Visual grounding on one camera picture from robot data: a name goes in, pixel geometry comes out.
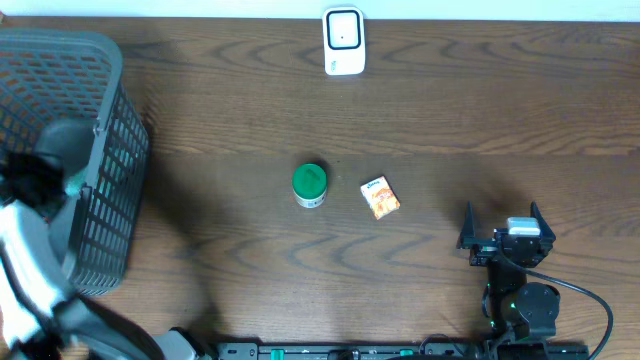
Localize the black mounting rail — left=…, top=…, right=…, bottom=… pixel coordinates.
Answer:
left=215, top=340, right=589, bottom=360

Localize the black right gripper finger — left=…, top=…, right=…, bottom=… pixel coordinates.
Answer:
left=456, top=202, right=476, bottom=249
left=530, top=202, right=556, bottom=250

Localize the orange snack box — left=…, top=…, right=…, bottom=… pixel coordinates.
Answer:
left=360, top=176, right=400, bottom=220

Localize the green lid jar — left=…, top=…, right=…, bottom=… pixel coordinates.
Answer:
left=292, top=163, right=328, bottom=209

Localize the grey plastic basket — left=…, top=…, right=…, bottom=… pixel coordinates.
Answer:
left=1, top=28, right=150, bottom=296

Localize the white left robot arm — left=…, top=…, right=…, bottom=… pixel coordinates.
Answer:
left=1, top=119, right=217, bottom=359

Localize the white barcode scanner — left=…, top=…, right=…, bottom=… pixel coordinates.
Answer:
left=322, top=6, right=366, bottom=76

